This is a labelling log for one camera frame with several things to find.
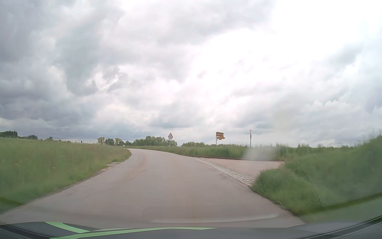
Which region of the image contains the grass field beyond junction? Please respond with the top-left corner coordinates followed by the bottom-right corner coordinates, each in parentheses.
top-left (126, 142), bottom-right (286, 161)

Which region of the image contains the grey asphalt road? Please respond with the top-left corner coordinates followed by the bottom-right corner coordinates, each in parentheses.
top-left (0, 148), bottom-right (305, 229)

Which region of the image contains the car's own bonnet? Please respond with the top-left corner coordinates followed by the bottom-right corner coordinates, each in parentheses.
top-left (0, 212), bottom-right (382, 239)

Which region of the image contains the tall grass verge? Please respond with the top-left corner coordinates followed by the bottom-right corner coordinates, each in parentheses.
top-left (251, 131), bottom-right (382, 222)

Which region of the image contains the grass field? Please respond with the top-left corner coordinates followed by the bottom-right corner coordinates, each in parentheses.
top-left (0, 137), bottom-right (132, 218)

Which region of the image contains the row of dark trees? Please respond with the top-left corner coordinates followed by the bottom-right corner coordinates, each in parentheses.
top-left (0, 130), bottom-right (38, 140)

